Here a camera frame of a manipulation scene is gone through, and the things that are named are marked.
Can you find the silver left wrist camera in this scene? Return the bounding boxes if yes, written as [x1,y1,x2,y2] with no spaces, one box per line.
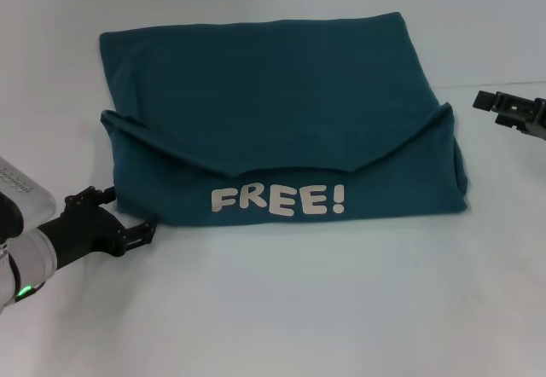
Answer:
[0,154,57,240]

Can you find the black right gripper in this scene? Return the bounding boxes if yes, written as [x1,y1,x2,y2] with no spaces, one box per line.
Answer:
[472,90,546,142]

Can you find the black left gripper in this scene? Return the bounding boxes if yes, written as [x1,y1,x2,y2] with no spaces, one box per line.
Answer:
[37,185,160,272]

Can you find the teal blue shirt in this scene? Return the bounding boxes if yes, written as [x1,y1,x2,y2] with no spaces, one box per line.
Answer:
[98,10,470,229]

